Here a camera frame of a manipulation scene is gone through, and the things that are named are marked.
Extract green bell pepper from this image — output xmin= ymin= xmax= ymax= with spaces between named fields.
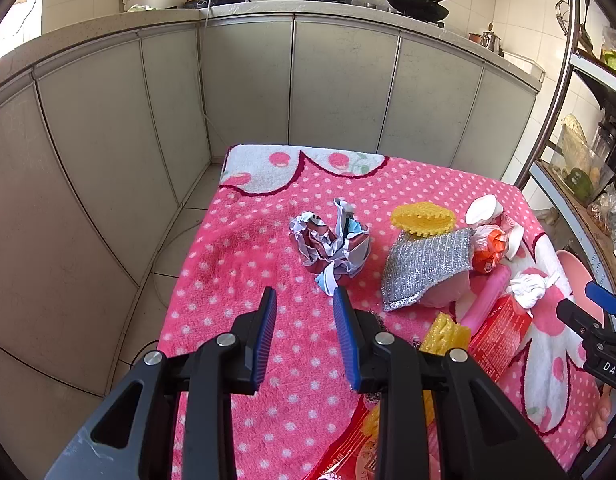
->
xmin=565 ymin=167 xmax=594 ymax=204

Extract metal shelf rack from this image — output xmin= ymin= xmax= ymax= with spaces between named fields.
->
xmin=514 ymin=0 xmax=616 ymax=302

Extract person right hand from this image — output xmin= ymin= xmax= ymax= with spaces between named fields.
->
xmin=584 ymin=385 xmax=612 ymax=448

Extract pink plastic bin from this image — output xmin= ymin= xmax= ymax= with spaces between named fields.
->
xmin=557 ymin=250 xmax=604 ymax=325

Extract kitchen counter cabinets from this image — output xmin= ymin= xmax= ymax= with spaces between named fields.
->
xmin=0 ymin=1 xmax=544 ymax=395

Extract pink plastic tube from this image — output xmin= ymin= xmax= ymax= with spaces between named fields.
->
xmin=457 ymin=264 xmax=510 ymax=334

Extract red carton box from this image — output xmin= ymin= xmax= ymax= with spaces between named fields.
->
xmin=468 ymin=295 xmax=532 ymax=382

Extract printed paper ball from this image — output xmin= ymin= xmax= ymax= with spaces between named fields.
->
xmin=289 ymin=198 xmax=371 ymax=297

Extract black blender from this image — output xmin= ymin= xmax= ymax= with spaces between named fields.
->
xmin=592 ymin=117 xmax=616 ymax=182

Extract yellow sponge piece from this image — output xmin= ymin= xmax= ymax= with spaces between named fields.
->
xmin=419 ymin=312 xmax=470 ymax=356

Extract black frying pan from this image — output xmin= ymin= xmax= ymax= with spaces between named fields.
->
xmin=387 ymin=0 xmax=449 ymax=23

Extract white plastic pieces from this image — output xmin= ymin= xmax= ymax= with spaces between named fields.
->
xmin=465 ymin=194 xmax=524 ymax=260

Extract orange white wrapper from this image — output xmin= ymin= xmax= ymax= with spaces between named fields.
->
xmin=470 ymin=224 xmax=508 ymax=274

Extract small steel pot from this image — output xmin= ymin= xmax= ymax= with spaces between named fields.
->
xmin=480 ymin=23 xmax=502 ymax=55

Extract silver scouring cloth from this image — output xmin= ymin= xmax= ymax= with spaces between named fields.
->
xmin=381 ymin=228 xmax=472 ymax=312

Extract white tissue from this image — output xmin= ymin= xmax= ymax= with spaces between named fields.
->
xmin=506 ymin=273 xmax=558 ymax=311

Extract yellow plastic scrubber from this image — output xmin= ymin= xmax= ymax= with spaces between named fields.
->
xmin=390 ymin=202 xmax=457 ymax=238

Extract pink polka dot blanket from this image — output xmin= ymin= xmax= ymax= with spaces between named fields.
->
xmin=159 ymin=144 xmax=600 ymax=479

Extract red snack wrapper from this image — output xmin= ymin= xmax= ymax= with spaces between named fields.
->
xmin=305 ymin=394 xmax=381 ymax=480

